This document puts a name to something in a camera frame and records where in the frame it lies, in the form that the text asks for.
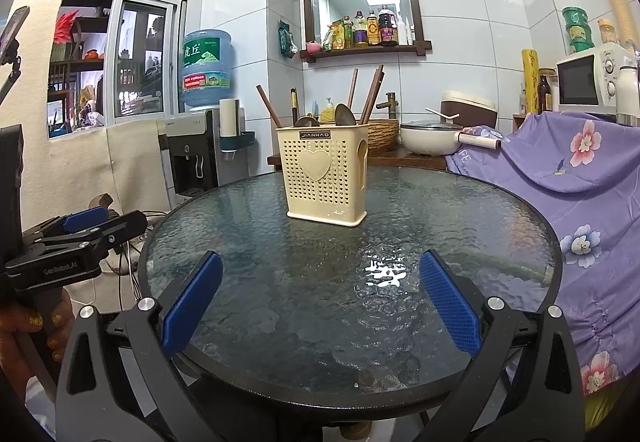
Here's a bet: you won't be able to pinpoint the black chopstick gold band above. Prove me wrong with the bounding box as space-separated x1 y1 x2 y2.
361 70 385 125

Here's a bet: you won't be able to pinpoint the brown wooden chopstick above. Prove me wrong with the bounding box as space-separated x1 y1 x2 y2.
346 68 359 110
360 64 384 125
294 116 320 127

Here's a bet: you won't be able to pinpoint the all steel spoon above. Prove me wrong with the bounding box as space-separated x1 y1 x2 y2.
334 103 357 126

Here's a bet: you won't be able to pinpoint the steel spoon with wooden handle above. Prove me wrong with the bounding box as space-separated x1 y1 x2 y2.
256 85 282 128

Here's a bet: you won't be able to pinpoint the person's left hand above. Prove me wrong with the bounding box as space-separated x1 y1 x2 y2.
0 288 76 398

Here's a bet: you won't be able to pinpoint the water dispenser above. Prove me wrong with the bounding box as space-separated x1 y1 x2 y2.
160 106 255 197

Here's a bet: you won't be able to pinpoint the round glass table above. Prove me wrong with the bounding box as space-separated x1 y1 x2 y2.
139 166 563 419

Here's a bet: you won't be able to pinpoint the paper cup stack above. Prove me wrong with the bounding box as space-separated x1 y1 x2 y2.
219 99 242 138

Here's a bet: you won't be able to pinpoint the white pan with lid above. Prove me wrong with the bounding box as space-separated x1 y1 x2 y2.
399 123 501 156

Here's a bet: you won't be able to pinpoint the blue water jug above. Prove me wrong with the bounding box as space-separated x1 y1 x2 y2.
180 28 233 109

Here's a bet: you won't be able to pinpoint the phone on stand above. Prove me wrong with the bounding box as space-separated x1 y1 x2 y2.
0 6 30 103

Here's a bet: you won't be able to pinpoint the purple floral cloth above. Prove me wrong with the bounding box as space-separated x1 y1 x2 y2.
444 111 640 418

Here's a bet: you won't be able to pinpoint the woven pattern basin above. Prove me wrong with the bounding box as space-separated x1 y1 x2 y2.
368 119 400 152

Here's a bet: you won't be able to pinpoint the cream plastic utensil holder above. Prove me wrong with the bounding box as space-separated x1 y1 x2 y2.
277 125 369 228

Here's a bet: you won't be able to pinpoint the brown white rice cooker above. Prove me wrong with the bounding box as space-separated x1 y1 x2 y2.
440 90 498 128

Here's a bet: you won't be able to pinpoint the brass faucet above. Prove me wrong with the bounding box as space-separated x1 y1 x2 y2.
375 91 398 119

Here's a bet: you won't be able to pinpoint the dark brown glass bottle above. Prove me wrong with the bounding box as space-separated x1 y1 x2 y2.
537 74 552 114

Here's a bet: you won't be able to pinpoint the yellow soap bottle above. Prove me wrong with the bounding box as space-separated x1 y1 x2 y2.
319 98 335 124

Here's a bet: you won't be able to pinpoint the green hanging packet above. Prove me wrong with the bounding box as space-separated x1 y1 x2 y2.
278 20 298 59

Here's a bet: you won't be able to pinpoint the white microwave oven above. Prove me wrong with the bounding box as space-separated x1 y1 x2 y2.
556 43 637 116

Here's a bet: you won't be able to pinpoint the yellow roll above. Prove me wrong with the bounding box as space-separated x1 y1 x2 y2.
522 49 539 114

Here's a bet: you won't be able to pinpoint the white kettle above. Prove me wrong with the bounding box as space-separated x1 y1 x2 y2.
616 65 640 127

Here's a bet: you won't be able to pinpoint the dark soy sauce bottle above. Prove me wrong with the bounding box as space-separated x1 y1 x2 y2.
378 5 398 46

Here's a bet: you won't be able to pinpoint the wooden framed mirror shelf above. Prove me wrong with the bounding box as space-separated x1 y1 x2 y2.
299 0 433 63

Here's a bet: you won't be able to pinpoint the stacked green tubs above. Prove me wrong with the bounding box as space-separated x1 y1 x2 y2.
562 6 594 54

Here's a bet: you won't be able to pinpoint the black cables on floor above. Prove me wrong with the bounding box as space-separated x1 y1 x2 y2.
106 208 172 308

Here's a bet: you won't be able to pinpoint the window with aluminium frame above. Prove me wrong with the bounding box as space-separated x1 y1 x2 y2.
47 0 188 138

